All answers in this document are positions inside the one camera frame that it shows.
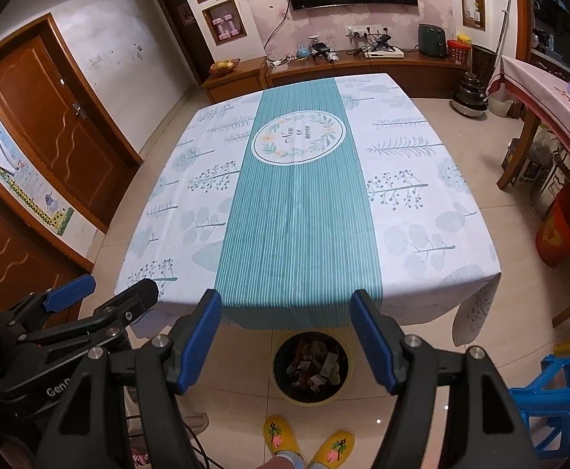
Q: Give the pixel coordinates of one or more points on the orange bucket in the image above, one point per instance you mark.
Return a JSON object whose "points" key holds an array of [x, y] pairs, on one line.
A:
{"points": [[563, 234]]}

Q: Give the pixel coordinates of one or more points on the yellow embroidered slipper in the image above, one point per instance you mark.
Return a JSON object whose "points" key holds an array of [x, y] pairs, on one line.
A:
{"points": [[333, 449], [280, 432]]}

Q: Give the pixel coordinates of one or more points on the person's leg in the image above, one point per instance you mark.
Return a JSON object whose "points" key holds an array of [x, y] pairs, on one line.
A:
{"points": [[285, 461]]}

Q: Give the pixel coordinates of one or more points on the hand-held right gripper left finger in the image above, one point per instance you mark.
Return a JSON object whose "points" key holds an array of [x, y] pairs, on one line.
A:
{"points": [[197, 337]]}

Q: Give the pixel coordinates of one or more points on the wall poster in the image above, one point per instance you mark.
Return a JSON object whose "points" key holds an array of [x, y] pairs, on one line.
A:
{"points": [[26, 180]]}

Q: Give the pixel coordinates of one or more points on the pink cloth covered table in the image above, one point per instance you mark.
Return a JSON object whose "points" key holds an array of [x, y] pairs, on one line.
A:
{"points": [[548, 93]]}

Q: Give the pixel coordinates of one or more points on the small wooden cabinet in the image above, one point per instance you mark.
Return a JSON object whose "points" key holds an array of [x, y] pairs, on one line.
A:
{"points": [[231, 85]]}

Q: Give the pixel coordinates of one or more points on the small blue round object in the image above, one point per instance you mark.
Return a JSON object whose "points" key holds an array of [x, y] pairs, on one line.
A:
{"points": [[303, 52]]}

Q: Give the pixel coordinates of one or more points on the long wooden cabinet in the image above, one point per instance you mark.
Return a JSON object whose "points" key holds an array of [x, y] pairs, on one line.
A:
{"points": [[363, 75]]}

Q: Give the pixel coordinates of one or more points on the black ceramic pot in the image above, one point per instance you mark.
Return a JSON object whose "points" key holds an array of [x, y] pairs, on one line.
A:
{"points": [[470, 95]]}

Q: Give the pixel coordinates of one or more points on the white light switch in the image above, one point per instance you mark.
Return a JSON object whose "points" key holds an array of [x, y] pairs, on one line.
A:
{"points": [[95, 60]]}

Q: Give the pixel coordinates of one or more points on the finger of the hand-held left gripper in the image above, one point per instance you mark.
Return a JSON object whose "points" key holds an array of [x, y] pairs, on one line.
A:
{"points": [[133, 298], [70, 293]]}

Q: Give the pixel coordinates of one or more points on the fruit bowl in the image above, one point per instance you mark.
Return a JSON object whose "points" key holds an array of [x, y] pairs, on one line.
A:
{"points": [[225, 66]]}

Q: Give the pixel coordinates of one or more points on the wall power socket strip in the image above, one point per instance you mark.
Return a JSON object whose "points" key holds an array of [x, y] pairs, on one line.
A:
{"points": [[363, 32]]}

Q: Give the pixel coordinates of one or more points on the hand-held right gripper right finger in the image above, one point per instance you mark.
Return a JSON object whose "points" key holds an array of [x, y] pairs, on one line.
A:
{"points": [[375, 337]]}

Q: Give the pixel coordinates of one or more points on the dark patterned tall bin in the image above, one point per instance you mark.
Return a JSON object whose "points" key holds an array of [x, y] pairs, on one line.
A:
{"points": [[482, 61]]}

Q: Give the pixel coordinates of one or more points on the long grey pole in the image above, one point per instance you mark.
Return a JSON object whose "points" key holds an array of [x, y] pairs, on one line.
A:
{"points": [[504, 24]]}

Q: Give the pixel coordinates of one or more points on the blue plastic stool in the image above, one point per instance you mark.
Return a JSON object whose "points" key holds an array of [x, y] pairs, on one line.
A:
{"points": [[553, 400]]}

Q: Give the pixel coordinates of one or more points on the black round waste bin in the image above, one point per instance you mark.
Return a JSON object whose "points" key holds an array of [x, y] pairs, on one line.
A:
{"points": [[280, 369]]}

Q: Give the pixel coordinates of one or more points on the white bucket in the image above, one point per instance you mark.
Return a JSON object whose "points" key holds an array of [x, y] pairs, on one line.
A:
{"points": [[500, 106]]}

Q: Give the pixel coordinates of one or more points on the pink dumbbell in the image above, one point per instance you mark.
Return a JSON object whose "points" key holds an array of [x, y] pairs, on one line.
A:
{"points": [[232, 25], [219, 28]]}

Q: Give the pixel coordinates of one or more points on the pile of packaging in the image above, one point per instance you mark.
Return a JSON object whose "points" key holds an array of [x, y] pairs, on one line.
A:
{"points": [[314, 361]]}

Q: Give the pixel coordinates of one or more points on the white set-top box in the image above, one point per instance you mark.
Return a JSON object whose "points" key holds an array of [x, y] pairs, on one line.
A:
{"points": [[385, 53]]}

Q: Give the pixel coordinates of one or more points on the wooden door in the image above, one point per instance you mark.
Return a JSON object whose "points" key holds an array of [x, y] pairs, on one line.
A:
{"points": [[26, 264], [55, 117]]}

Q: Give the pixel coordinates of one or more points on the red basket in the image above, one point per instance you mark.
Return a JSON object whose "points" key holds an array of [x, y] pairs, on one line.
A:
{"points": [[459, 53]]}

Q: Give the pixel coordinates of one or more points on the table with teal patterned cloth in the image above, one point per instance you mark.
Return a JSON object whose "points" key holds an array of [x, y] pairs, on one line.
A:
{"points": [[294, 215]]}

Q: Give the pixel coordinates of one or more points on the black air fryer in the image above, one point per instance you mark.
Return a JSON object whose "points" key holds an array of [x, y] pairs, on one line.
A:
{"points": [[432, 41]]}

